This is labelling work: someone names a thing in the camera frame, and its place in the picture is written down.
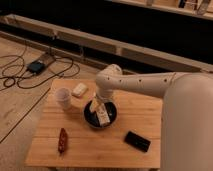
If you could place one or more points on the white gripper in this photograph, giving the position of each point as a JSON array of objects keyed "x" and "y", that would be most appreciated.
[{"x": 103, "y": 95}]

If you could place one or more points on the white lotion bottle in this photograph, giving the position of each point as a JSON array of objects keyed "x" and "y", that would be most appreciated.
[{"x": 102, "y": 115}]

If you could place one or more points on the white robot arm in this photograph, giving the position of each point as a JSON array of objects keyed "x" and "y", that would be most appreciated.
[{"x": 187, "y": 112}]

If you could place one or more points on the dark ceramic bowl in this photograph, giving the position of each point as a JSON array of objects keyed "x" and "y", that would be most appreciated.
[{"x": 91, "y": 118}]

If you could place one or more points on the white soap bar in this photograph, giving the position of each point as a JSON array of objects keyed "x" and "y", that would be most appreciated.
[{"x": 79, "y": 90}]

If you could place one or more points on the translucent plastic cup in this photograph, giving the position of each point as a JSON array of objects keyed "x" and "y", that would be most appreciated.
[{"x": 63, "y": 98}]

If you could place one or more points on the brown-red snack bar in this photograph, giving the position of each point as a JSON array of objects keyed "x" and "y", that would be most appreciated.
[{"x": 63, "y": 139}]

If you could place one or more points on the wooden table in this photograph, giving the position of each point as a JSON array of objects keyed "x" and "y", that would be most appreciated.
[{"x": 88, "y": 147}]

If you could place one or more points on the black rectangular box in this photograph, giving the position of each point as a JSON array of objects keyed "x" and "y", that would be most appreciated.
[{"x": 137, "y": 141}]

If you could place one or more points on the blue power adapter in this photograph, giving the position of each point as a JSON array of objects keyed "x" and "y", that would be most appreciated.
[{"x": 36, "y": 67}]

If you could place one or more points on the wooden beam frame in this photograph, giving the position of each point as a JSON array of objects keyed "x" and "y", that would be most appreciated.
[{"x": 126, "y": 50}]

